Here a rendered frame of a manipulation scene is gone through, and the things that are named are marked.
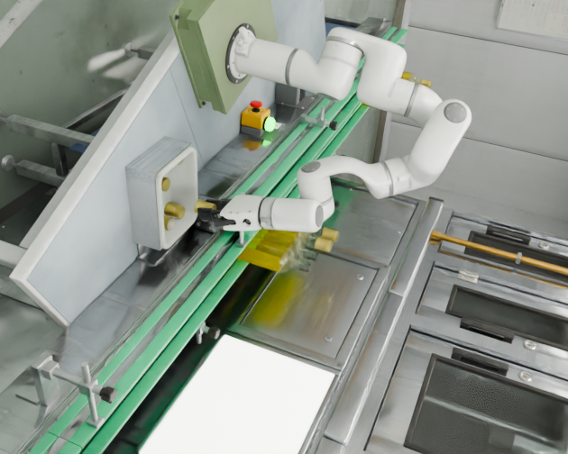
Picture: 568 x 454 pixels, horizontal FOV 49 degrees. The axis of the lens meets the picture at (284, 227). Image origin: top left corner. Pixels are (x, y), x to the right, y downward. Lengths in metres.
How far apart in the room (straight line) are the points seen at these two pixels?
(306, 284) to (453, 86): 6.08
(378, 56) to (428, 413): 0.88
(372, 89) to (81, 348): 0.89
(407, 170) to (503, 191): 6.78
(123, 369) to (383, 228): 1.11
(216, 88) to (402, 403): 0.92
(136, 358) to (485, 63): 6.60
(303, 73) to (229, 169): 0.40
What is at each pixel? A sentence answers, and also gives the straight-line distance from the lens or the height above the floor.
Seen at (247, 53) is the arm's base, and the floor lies 0.88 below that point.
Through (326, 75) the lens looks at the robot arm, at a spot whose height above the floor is 1.10.
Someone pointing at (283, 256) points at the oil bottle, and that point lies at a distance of 1.69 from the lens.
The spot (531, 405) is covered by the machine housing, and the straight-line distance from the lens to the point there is 1.76.
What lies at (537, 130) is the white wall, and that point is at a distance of 7.85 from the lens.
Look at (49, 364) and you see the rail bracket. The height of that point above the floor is 0.87.
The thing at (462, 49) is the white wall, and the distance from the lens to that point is 7.61.
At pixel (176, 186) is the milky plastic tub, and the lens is 1.65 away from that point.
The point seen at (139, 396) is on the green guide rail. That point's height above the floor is 0.96.
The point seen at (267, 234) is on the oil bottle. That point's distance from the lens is 1.77.
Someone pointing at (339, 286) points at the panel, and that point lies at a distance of 1.86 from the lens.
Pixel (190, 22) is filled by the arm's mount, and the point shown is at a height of 0.80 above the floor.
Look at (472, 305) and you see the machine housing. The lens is 1.97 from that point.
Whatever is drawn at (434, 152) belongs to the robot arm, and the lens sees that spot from 1.43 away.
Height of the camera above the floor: 1.54
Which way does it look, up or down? 17 degrees down
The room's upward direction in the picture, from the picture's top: 106 degrees clockwise
